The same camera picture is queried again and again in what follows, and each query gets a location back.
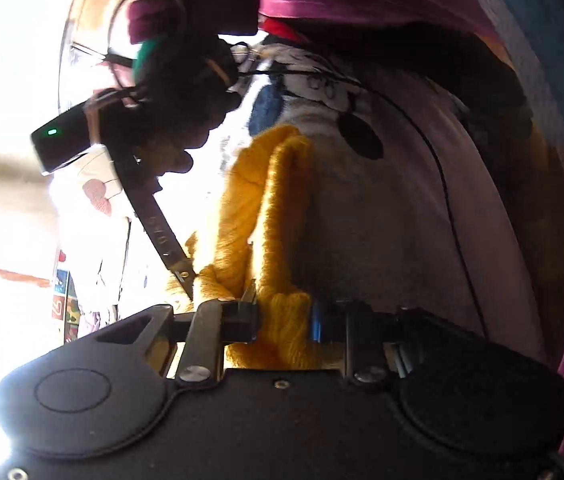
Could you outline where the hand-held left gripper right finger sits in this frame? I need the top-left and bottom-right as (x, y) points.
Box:
(310, 299), (443, 387)

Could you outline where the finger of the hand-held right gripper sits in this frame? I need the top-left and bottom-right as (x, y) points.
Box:
(111, 146), (199, 312)

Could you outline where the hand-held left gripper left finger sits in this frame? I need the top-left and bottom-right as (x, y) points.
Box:
(94, 282), (263, 387)

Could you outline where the yellow knit sweater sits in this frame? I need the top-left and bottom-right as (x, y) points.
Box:
(179, 124), (330, 370)

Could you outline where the person's right hand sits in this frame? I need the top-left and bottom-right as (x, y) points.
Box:
(126, 34), (243, 196)

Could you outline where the white pillow with pink print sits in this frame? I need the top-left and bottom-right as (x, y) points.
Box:
(49, 149), (136, 322)

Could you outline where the cartoon printed bed sheet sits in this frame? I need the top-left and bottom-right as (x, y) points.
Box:
(222, 42), (562, 361)

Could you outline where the colourful alphabet mat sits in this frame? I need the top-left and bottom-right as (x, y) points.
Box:
(51, 267), (86, 347)

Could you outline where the dark blue cloth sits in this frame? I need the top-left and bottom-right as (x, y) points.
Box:
(482, 0), (564, 149)

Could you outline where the black cable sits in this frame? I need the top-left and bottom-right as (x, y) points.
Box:
(232, 67), (488, 339)

